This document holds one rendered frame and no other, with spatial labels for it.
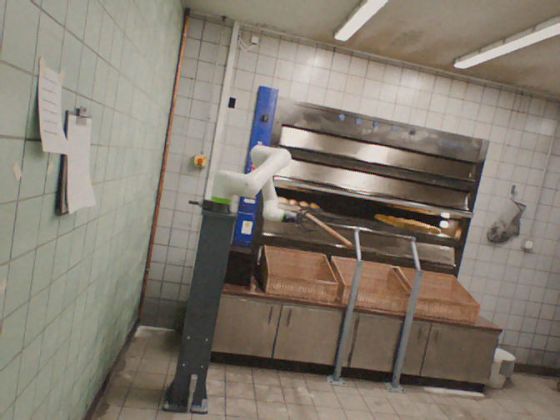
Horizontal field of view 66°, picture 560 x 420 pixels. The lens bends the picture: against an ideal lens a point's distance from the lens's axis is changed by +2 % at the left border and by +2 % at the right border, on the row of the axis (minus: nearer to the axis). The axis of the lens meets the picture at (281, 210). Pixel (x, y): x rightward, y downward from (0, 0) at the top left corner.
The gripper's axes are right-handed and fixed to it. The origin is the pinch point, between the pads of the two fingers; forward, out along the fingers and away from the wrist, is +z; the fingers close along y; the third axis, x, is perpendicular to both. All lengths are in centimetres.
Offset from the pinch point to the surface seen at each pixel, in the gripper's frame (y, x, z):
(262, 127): -63, -57, -47
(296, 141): -58, -59, -17
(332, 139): -65, -62, 14
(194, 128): -51, -60, -101
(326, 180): -30, -59, 15
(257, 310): 74, -5, -31
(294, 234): 21, -59, -3
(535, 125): -112, -61, 195
